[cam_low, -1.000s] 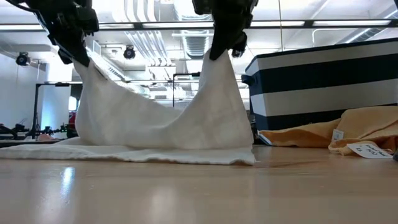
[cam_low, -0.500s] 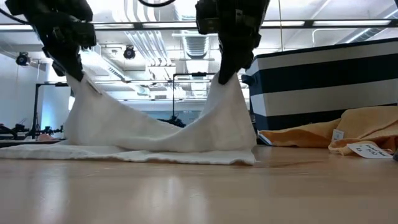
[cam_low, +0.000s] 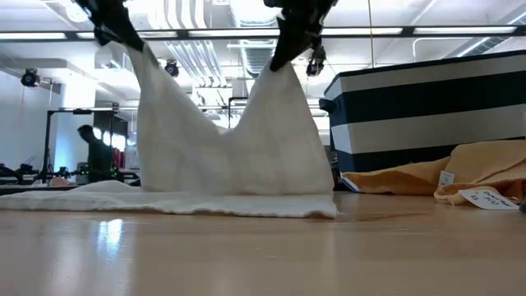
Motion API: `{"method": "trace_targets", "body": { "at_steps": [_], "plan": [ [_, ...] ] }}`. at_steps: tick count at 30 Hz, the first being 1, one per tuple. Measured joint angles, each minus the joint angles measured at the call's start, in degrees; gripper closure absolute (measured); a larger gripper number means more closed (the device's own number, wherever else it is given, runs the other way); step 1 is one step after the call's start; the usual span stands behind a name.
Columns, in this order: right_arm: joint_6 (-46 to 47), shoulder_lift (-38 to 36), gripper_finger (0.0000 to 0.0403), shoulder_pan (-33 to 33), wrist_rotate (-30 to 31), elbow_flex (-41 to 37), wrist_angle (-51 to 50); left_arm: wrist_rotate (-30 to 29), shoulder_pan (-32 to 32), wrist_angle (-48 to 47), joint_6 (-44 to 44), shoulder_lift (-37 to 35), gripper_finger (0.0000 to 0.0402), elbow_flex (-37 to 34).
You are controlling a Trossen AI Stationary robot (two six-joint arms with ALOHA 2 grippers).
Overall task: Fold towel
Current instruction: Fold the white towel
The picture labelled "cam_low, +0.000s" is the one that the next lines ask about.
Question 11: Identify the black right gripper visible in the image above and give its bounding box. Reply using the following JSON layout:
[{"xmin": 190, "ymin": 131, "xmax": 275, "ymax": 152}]
[{"xmin": 262, "ymin": 0, "xmax": 339, "ymax": 72}]

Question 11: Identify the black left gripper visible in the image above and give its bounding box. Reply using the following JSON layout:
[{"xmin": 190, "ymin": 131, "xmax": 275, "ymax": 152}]
[{"xmin": 75, "ymin": 0, "xmax": 145, "ymax": 53}]

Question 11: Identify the white plaid towel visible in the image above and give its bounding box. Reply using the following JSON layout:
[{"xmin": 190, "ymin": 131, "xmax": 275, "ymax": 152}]
[{"xmin": 0, "ymin": 43, "xmax": 339, "ymax": 220}]

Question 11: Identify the orange towel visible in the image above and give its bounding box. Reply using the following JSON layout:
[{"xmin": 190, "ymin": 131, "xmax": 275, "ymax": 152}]
[{"xmin": 340, "ymin": 139, "xmax": 526, "ymax": 206}]

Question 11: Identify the black ceiling spotlight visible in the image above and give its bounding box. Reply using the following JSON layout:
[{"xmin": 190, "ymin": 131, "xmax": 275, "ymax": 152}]
[
  {"xmin": 20, "ymin": 67, "xmax": 42, "ymax": 89},
  {"xmin": 164, "ymin": 59, "xmax": 181, "ymax": 78},
  {"xmin": 306, "ymin": 44, "xmax": 328, "ymax": 77}
]

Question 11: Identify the person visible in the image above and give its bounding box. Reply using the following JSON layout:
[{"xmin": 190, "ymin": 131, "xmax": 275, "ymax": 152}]
[{"xmin": 76, "ymin": 124, "xmax": 114, "ymax": 184}]

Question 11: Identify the long ceiling light bar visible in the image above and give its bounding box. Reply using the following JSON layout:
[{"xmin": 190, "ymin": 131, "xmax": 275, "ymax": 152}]
[{"xmin": 0, "ymin": 25, "xmax": 526, "ymax": 42}]

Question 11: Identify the navy white striped fabric bin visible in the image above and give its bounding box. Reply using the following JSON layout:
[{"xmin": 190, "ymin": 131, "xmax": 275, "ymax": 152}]
[{"xmin": 319, "ymin": 49, "xmax": 526, "ymax": 173}]

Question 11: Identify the small white label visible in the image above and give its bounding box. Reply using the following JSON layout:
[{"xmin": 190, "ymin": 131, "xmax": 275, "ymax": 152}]
[{"xmin": 436, "ymin": 169, "xmax": 456, "ymax": 190}]

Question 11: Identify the white handwritten paper label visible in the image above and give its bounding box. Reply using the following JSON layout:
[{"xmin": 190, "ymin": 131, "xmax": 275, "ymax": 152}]
[{"xmin": 458, "ymin": 187, "xmax": 521, "ymax": 211}]

